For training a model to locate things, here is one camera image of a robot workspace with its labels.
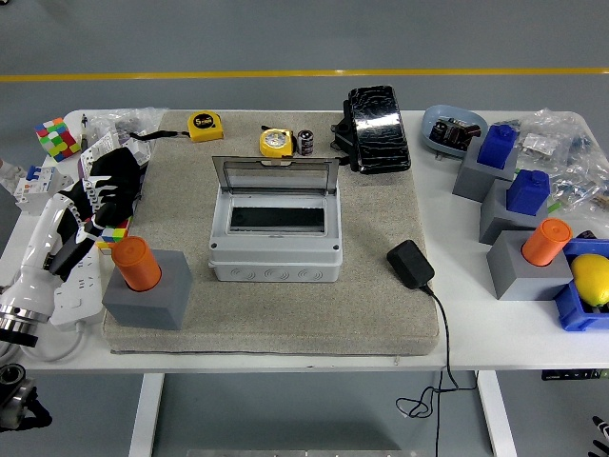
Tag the small colourful puzzle cube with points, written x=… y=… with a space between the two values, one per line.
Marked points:
x=114 y=235

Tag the grey block holder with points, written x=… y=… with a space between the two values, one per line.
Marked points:
x=497 y=221
x=523 y=281
x=468 y=181

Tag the white purple card package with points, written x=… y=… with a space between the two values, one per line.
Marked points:
x=97 y=150

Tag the black power adapter plug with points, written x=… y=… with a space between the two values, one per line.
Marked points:
x=410 y=264

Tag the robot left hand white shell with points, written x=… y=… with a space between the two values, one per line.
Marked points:
x=35 y=266

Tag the blue block battery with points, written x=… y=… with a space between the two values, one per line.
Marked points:
x=497 y=147
x=528 y=192

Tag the light blue bowl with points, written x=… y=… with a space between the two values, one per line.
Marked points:
x=435 y=114

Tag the square yellow tape measure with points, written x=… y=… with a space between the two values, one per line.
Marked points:
x=205 y=126

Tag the black table control panel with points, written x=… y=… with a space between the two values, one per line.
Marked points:
x=571 y=374

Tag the clear bags of parts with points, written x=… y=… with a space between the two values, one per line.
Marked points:
x=571 y=152

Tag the grey-brown mat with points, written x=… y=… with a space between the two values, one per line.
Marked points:
x=285 y=314

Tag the large colourful puzzle cube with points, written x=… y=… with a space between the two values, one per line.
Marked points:
x=57 y=140

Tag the orange cylinder battery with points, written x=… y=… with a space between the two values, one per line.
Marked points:
x=547 y=242
x=135 y=264

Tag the round yellow tape measure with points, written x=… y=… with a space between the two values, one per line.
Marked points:
x=276 y=142

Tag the small black cylinder capacitor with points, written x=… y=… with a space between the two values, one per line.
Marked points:
x=305 y=142

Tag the robot right hand black fingers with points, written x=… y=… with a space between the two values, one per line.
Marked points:
x=603 y=445

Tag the blue plastic bin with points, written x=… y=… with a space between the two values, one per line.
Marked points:
x=575 y=311

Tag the white circuit breaker blue switch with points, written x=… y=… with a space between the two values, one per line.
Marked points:
x=40 y=188

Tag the clear plastic bag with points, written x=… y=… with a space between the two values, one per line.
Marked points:
x=128 y=119

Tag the yellow lemon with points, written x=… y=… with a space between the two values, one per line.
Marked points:
x=592 y=278

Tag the glossy black device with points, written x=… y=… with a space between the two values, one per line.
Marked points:
x=380 y=128

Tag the grey electrical box clear lid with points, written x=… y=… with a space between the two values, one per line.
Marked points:
x=276 y=259

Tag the dark electronic parts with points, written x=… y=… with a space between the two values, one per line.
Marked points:
x=454 y=132

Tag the white table leg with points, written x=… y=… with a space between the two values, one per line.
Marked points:
x=497 y=414
x=145 y=414

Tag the small pen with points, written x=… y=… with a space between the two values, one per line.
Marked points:
x=84 y=125

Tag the white power strip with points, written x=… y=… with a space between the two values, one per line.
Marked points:
x=81 y=295

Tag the grey block round hole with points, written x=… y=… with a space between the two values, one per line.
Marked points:
x=147 y=309

